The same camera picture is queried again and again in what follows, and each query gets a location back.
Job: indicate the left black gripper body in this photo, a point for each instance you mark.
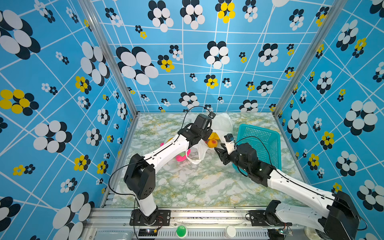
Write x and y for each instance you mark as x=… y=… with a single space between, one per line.
x=205 y=134

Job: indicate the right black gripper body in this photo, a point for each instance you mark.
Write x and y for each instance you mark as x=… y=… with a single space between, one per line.
x=235 y=159

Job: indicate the white translucent plastic bag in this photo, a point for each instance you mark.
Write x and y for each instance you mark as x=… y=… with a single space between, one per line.
x=222 y=125

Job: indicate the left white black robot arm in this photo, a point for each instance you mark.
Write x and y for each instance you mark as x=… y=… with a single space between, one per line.
x=140 y=176

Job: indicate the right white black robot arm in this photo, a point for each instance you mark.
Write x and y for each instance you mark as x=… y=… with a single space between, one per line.
x=334 y=214

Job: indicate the yellow lemon fruit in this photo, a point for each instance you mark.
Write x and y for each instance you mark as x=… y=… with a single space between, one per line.
x=214 y=137

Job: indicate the yellow orange round fruit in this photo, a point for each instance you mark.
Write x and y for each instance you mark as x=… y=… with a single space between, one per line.
x=212 y=143

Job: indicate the teal plastic basket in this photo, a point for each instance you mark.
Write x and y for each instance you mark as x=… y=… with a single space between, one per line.
x=266 y=142

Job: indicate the pink panda plush toy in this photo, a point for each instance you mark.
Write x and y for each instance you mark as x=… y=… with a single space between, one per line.
x=181 y=156

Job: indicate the white round button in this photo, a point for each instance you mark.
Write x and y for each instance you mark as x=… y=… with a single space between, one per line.
x=230 y=232

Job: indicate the small circuit board right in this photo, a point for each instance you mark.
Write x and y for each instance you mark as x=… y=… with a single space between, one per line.
x=279 y=234

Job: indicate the small circuit board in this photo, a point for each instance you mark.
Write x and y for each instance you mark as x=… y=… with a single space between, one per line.
x=279 y=234
x=148 y=232

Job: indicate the green push button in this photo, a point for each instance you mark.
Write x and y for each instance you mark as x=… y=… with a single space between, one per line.
x=182 y=232

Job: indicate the tape roll in cup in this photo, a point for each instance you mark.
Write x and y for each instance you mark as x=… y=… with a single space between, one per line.
x=313 y=234

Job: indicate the small circuit board left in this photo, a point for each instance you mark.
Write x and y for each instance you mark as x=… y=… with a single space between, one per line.
x=148 y=232

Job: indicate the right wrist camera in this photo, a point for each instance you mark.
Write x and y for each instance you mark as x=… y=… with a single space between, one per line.
x=229 y=141

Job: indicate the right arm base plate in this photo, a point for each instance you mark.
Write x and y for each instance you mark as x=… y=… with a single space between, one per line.
x=259 y=218

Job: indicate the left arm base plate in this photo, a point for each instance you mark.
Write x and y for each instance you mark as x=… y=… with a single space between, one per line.
x=157 y=218

